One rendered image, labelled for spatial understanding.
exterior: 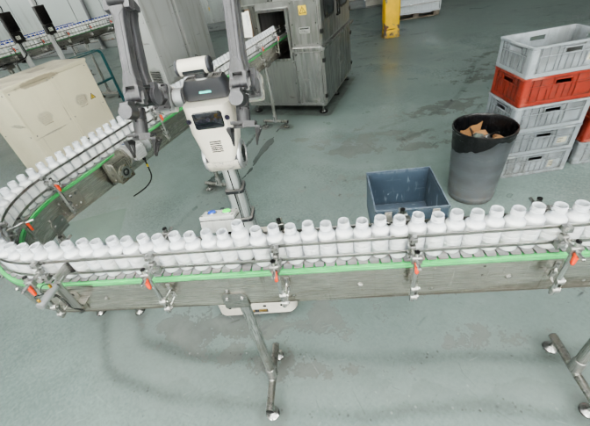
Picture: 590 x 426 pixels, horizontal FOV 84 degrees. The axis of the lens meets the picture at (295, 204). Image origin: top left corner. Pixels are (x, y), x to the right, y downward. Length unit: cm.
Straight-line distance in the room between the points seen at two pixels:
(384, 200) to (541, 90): 177
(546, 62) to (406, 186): 167
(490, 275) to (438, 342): 95
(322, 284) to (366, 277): 16
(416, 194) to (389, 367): 97
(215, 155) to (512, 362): 191
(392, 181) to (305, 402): 125
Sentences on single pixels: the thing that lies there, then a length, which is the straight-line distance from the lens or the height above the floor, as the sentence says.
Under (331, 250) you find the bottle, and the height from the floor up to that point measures 106.
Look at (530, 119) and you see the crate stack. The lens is 329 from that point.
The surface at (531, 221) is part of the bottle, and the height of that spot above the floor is 112.
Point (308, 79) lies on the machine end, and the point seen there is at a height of 49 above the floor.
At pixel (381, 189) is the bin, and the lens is 177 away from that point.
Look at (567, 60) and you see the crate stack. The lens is 322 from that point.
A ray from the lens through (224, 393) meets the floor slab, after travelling 214.
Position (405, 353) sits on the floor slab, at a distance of 213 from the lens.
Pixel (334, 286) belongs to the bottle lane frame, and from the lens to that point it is 124.
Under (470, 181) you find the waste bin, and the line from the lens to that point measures 294.
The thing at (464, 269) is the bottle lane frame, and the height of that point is 95.
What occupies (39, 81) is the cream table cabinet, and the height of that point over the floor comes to 112.
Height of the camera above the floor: 188
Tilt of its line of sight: 38 degrees down
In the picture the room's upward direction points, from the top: 10 degrees counter-clockwise
